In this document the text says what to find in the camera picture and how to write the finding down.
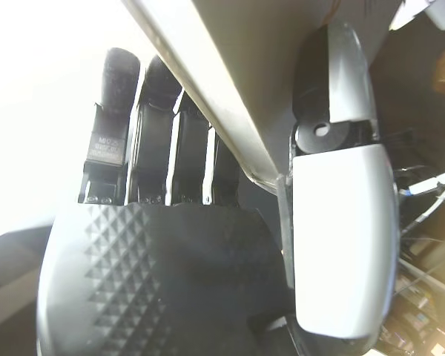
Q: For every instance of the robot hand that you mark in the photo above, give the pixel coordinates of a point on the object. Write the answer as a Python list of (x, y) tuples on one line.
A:
[(170, 278)]

